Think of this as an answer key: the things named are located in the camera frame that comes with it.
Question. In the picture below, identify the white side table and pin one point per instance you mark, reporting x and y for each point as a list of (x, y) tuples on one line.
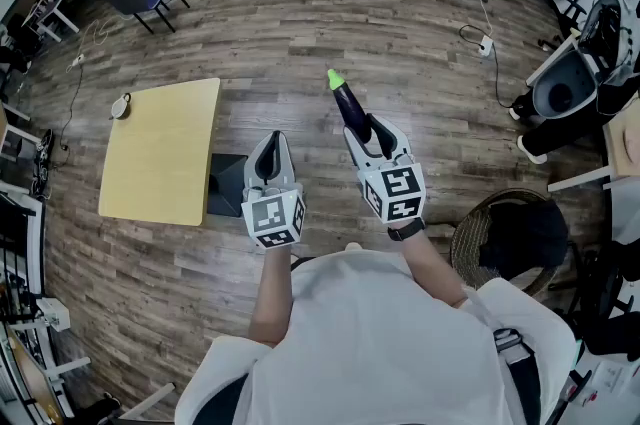
[(560, 58)]

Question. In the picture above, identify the purple eggplant with green stem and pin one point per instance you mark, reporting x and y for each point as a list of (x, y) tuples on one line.
[(350, 108)]

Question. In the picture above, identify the white paper box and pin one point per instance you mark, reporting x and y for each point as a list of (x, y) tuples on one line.
[(611, 380)]

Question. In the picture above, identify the black railing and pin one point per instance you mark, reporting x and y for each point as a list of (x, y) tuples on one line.
[(20, 213)]

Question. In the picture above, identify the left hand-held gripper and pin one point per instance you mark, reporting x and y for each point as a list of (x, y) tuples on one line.
[(272, 218)]

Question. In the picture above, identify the wooden top desk white legs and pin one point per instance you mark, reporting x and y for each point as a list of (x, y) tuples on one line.
[(30, 378)]

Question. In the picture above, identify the white round bowl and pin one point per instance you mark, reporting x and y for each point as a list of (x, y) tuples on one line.
[(120, 107)]

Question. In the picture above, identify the person's right forearm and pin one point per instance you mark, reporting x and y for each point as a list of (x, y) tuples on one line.
[(435, 268)]

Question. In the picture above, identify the white desk with wooden panel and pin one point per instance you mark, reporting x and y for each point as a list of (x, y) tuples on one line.
[(620, 148)]

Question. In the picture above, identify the person's white shirt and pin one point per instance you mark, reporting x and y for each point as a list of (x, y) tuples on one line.
[(370, 348)]

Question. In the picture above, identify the person's left forearm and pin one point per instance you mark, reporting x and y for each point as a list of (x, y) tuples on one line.
[(272, 293)]

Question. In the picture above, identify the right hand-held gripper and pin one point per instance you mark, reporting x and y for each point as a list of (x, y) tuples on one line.
[(395, 193)]

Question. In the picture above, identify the black cushion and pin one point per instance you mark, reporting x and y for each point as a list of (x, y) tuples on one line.
[(525, 238)]

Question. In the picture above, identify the wicker basket with black cloth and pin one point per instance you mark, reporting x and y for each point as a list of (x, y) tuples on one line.
[(467, 238)]

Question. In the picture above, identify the white power strip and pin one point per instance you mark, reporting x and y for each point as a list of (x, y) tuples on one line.
[(485, 45), (76, 61)]

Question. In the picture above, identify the black wristwatch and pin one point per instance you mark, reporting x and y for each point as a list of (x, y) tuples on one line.
[(406, 230)]

